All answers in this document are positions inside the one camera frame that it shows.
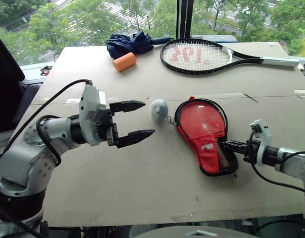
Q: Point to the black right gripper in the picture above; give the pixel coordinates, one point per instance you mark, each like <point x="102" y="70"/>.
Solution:
<point x="251" y="151"/>

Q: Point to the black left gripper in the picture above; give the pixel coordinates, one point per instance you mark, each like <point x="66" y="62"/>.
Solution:
<point x="109" y="131"/>

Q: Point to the red black paddle case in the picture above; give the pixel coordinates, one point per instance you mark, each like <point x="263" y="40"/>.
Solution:
<point x="209" y="158"/>

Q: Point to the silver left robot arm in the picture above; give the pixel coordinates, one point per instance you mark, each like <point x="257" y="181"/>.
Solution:
<point x="23" y="158"/>

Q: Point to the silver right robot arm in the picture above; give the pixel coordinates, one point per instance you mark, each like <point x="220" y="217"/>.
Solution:
<point x="291" y="161"/>

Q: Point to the red table tennis paddle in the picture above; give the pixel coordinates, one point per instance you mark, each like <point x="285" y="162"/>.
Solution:
<point x="199" y="119"/>

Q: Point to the black white tennis racket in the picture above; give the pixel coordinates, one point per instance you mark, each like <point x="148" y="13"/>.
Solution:
<point x="278" y="61"/>

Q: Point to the orange foam cylinder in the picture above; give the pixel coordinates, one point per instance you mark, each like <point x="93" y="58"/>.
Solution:
<point x="124" y="62"/>

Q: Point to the navy folded umbrella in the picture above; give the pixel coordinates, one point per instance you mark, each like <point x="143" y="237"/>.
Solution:
<point x="125" y="44"/>

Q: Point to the small red black clip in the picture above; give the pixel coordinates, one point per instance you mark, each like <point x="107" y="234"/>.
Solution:
<point x="44" y="70"/>

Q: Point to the black chair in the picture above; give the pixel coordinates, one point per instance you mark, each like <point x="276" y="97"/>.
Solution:
<point x="6" y="86"/>

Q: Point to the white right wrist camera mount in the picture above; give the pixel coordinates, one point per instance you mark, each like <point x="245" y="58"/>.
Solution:
<point x="265" y="134"/>

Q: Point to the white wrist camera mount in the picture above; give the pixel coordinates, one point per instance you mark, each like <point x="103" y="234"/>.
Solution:
<point x="90" y="104"/>
<point x="265" y="134"/>

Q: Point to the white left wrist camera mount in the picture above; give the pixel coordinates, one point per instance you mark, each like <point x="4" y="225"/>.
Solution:
<point x="90" y="104"/>

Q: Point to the black window frame post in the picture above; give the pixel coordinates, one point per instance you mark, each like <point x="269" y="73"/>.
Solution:
<point x="183" y="17"/>

